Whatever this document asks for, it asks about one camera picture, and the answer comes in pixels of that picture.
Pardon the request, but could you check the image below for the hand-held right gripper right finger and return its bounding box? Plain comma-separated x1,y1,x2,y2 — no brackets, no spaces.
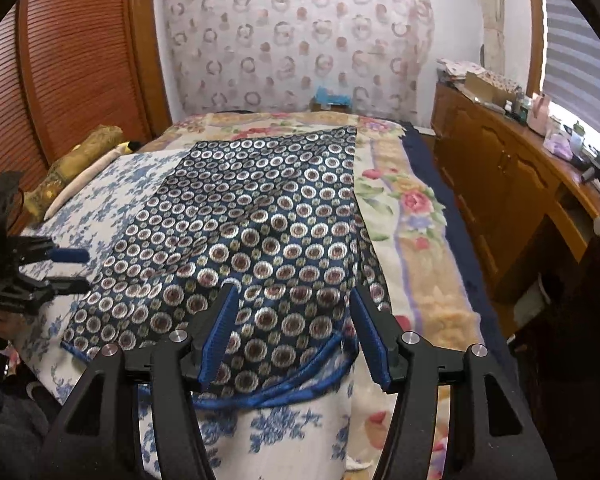
350,285,560,480

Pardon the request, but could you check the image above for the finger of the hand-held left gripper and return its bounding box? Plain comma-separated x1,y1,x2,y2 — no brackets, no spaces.
22,237,91,265
27,276,92,308

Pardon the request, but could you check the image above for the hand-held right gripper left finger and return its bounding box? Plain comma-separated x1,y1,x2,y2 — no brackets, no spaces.
40,282,241,480

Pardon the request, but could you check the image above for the navy circle-patterned satin robe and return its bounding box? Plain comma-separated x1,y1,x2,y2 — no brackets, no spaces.
60,125,394,409

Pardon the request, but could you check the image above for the white blue floral bed sheet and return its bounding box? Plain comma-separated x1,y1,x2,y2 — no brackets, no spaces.
10,151,357,480

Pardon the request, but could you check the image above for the white yellow plush toy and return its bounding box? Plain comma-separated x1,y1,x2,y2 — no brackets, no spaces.
43,141,142,221

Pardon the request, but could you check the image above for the gold patterned bolster pillow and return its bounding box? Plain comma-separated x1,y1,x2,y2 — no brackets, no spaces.
22,125,126,223

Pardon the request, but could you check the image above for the floral cream blanket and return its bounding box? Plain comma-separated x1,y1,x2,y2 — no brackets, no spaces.
145,111,487,480

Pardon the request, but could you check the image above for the navy bed cover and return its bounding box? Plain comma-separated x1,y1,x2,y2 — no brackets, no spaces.
401,122,520,387

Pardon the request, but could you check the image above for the wooden louvered wardrobe door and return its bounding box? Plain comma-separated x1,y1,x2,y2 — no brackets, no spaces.
0,0,174,197

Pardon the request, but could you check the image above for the wooden sideboard cabinet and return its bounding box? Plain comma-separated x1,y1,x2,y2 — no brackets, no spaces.
430,81,600,333

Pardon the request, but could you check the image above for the teal box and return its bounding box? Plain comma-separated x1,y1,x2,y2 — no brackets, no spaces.
310,86,354,112

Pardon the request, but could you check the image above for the purple cloth bundle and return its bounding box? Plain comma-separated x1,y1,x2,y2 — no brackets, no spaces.
543,127,574,155

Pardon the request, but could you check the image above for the open cardboard box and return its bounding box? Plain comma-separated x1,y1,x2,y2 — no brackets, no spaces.
461,71,520,104

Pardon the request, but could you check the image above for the black desk clutter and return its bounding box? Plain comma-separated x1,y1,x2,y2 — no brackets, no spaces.
579,149,600,187

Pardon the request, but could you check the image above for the pink bag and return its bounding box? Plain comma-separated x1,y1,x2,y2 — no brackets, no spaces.
526,92,554,134

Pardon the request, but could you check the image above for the patterned paper pile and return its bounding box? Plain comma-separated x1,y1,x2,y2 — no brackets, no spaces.
436,57,487,87

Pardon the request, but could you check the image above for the grey striped window blind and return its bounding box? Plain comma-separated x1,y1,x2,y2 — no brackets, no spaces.
541,0,600,155

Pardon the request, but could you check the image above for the ring-patterned sheer curtain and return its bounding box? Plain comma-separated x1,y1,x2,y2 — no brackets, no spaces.
161,0,434,129

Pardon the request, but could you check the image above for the beige wall pipe cover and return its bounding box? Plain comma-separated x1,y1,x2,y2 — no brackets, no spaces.
472,0,507,70

